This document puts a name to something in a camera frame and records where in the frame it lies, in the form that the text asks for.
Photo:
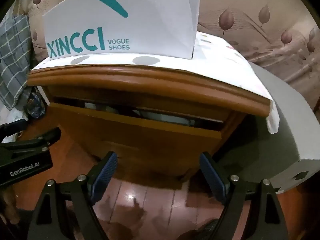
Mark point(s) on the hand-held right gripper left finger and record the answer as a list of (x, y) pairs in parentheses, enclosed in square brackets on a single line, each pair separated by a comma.
[(105, 175)]

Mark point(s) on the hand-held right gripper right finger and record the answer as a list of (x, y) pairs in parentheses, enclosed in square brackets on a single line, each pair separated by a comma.
[(212, 177)]

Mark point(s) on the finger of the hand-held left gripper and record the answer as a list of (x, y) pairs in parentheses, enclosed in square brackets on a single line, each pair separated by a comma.
[(37, 141), (13, 128)]

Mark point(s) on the white shoe box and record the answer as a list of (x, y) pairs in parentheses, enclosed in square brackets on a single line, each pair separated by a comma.
[(150, 17)]

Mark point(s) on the white plastic bag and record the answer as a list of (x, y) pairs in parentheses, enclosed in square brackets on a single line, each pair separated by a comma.
[(10, 115)]

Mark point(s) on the dark patterned bag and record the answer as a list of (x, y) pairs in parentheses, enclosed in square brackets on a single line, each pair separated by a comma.
[(36, 107)]

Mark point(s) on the blue plaid cloth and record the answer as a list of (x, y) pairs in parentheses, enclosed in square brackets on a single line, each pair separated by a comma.
[(12, 55)]

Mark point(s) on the grey white box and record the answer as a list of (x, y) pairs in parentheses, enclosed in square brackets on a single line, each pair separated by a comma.
[(275, 130)]

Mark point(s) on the wooden nightstand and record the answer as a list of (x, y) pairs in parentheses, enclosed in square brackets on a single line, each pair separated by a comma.
[(150, 80)]

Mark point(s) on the white dotted cover sheet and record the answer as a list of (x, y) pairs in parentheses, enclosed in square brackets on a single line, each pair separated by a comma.
[(225, 62)]

